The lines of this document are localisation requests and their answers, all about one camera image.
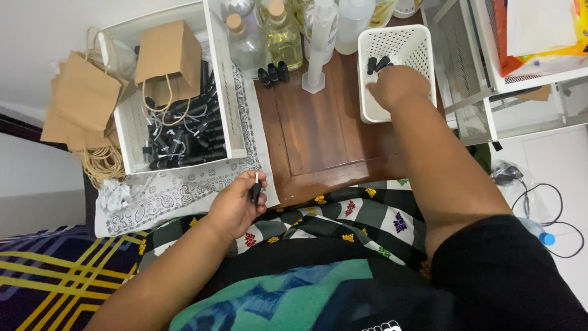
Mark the person's right hand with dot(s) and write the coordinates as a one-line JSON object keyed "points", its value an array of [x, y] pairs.
{"points": [[404, 87]]}

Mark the person's left hand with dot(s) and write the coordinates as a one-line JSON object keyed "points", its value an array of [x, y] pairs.
{"points": [[229, 211]]}

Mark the person's right fingers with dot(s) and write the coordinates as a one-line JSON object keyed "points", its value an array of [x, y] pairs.
{"points": [[376, 89]]}

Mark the small black bottle white tip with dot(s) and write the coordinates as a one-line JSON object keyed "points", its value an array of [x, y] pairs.
{"points": [[255, 189]]}

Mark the white perforated plastic basket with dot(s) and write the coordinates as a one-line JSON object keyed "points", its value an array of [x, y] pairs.
{"points": [[404, 43]]}

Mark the white translucent plastic bottle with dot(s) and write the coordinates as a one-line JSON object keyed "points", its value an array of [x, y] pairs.
{"points": [[353, 27]]}

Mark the clear plastic measuring cylinder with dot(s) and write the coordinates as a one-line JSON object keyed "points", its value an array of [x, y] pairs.
{"points": [[319, 46]]}

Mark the yellow label bottle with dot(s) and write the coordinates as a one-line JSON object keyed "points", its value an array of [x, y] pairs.
{"points": [[381, 13]]}

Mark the white round container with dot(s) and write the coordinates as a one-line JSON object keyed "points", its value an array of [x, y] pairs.
{"points": [[406, 8]]}

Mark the white metal mesh rack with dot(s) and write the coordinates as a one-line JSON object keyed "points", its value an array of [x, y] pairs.
{"points": [[464, 69]]}

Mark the yellow liquid bottle with cork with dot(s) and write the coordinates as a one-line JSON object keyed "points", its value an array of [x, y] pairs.
{"points": [[285, 43]]}

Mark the clear glass bottle with cork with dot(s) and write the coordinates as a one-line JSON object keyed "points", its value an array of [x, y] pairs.
{"points": [[246, 46]]}

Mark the white drawer box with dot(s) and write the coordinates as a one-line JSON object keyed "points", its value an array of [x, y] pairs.
{"points": [[225, 78]]}

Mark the clear bag with black item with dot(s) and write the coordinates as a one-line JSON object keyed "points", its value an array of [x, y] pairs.
{"points": [[505, 174]]}

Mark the round shiny glass flask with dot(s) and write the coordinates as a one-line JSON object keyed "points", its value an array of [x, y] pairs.
{"points": [[236, 7]]}

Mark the pile of black bottles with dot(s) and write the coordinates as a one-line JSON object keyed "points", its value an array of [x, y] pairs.
{"points": [[193, 138]]}

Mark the black and teal shirt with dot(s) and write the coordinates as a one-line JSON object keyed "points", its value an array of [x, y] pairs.
{"points": [[349, 294]]}

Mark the upright brown paper bag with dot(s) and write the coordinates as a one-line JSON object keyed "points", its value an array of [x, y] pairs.
{"points": [[167, 59]]}

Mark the blue cap water bottle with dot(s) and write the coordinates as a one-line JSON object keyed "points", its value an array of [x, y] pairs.
{"points": [[540, 233]]}

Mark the white paisley cloth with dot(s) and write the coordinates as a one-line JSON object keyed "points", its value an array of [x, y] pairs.
{"points": [[183, 193]]}

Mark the bundle of beige twine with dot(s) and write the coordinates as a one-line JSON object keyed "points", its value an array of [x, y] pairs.
{"points": [[103, 165]]}

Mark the crumpled white paper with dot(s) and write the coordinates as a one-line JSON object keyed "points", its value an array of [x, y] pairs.
{"points": [[113, 194]]}

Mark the stack of flat paper bags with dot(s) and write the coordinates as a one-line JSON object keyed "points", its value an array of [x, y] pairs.
{"points": [[85, 101]]}

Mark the purple yellow striped blanket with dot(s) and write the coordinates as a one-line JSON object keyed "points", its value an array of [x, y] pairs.
{"points": [[50, 280]]}

